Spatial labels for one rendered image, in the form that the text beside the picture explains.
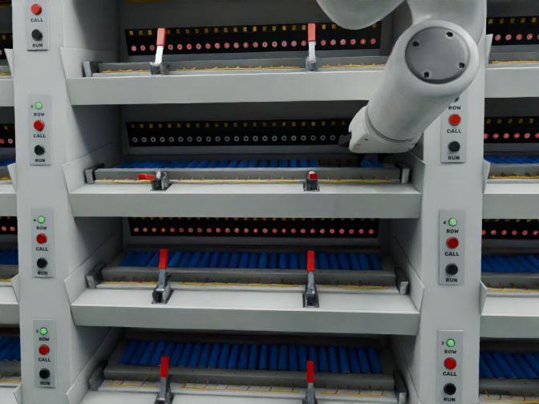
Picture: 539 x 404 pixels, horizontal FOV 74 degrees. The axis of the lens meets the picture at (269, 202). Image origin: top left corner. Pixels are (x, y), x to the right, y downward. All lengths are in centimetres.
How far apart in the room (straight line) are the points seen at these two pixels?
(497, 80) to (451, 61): 31
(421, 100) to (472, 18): 12
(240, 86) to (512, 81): 44
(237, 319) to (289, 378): 17
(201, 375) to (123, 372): 16
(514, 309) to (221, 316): 49
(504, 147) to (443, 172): 26
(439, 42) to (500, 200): 35
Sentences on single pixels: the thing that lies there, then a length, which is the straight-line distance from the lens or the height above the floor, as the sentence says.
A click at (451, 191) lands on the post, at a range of 65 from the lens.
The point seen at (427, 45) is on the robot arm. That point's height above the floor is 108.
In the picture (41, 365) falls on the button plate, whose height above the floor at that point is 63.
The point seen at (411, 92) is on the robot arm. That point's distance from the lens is 39.
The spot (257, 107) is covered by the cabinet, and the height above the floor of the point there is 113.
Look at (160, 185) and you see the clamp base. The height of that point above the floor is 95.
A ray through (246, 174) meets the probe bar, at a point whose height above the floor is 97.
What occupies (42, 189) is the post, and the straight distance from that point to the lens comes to 75.
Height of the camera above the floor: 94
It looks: 2 degrees down
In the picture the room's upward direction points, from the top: straight up
